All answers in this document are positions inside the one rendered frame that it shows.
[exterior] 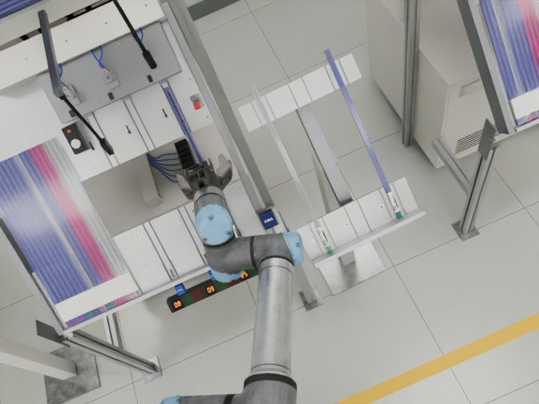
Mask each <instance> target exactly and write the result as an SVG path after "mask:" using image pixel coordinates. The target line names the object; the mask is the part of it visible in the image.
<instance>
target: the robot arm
mask: <svg viewBox="0 0 539 404"><path fill-rule="evenodd" d="M218 159H219V167H218V169H217V174H216V172H215V171H214V168H213V164H212V162H211V160H210V158H209V164H210V165H209V164H208V162H207V160H205V161H203V162H201V163H197V164H194V165H193V166H191V167H188V168H187V169H186V170H185V169H184V177H185V179H186V180H185V179H184V178H183V177H182V176H181V175H180V174H179V173H177V174H176V177H177V179H178V181H179V184H178V185H179V187H180V190H181V191H182V192H183V193H184V195H185V196H186V197H187V199H189V200H193V204H194V209H193V211H192V212H193V213H194V214H195V218H196V221H195V225H196V230H197V233H198V235H199V237H200V238H201V241H202V243H203V246H204V249H205V254H206V256H207V259H208V265H209V267H210V270H211V272H212V274H213V277H214V278H215V279H216V280H217V281H220V282H231V281H232V280H236V279H238V278H239V277H240V276H241V275H242V274H243V272H244V270H245V269H259V272H258V282H257V300H256V310H255V321H254V331H253V349H252V359H251V369H250V375H249V376H247V377H246V378H245V380H244V386H243V391H242V392H241V393H240V394H210V395H192V396H180V395H177V396H175V397H167V398H164V399H163V400H162V401H161V402H160V404H296V401H297V382H296V381H295V380H294V379H293V378H292V377H291V374H292V333H293V291H294V266H296V265H301V264H302V263H303V260H304V250H303V243H302V237H301V235H300V234H299V233H298V232H280V233H273V234H265V235H257V236H241V237H235V233H234V231H233V223H232V219H231V216H230V214H229V210H228V207H227V203H226V199H225V194H224V193H223V190H224V189H225V186H226V185H227V184H228V183H229V182H230V180H231V179H232V175H233V173H232V171H233V164H232V162H231V160H228V161H227V159H226V158H225V157H224V156H223V155H222V154H220V155H219V156H218ZM211 169H212V171H211Z"/></svg>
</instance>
